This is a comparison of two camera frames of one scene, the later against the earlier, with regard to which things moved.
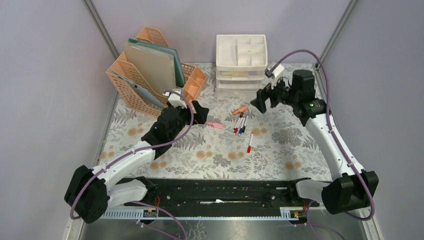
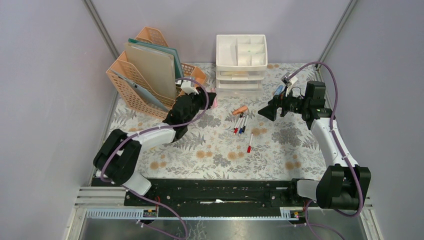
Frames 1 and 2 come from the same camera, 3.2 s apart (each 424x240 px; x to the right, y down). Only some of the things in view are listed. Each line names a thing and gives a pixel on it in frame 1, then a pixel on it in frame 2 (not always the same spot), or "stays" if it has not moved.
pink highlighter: (216, 125) → (213, 90)
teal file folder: (179, 74) stays
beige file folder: (157, 68) stays
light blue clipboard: (149, 95) stays
